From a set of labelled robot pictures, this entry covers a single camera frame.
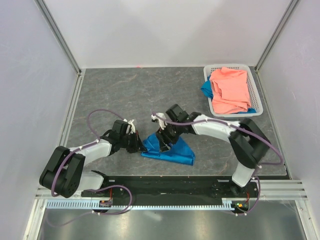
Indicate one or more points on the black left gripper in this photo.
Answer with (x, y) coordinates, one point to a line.
(138, 144)

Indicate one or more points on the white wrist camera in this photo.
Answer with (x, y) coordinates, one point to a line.
(131, 129)
(159, 118)

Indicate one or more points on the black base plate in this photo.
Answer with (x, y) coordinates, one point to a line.
(172, 190)

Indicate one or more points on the aluminium front rail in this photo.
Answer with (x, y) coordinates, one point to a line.
(269, 190)

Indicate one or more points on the blue cloth in basket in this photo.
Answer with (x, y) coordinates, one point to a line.
(207, 90)

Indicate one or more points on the salmon pink cloth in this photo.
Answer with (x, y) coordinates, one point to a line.
(230, 91)

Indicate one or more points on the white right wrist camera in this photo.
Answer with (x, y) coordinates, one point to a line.
(159, 118)

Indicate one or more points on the left aluminium frame post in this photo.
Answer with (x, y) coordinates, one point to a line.
(44, 9)

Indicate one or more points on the aluminium frame post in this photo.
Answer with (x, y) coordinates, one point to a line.
(276, 33)
(44, 9)

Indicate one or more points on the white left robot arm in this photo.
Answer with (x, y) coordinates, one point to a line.
(63, 171)

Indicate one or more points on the white slotted cable duct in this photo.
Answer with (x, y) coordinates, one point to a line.
(104, 204)

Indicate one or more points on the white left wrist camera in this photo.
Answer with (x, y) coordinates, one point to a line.
(131, 129)

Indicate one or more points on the blue satin napkin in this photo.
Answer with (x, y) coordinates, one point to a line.
(180, 152)

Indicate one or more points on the white plastic basket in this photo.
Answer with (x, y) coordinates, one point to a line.
(252, 89)

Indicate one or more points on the right aluminium frame post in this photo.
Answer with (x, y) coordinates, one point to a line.
(276, 33)

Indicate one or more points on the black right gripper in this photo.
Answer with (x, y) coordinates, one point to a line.
(162, 135)

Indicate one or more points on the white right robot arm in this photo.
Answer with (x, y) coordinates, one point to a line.
(248, 142)

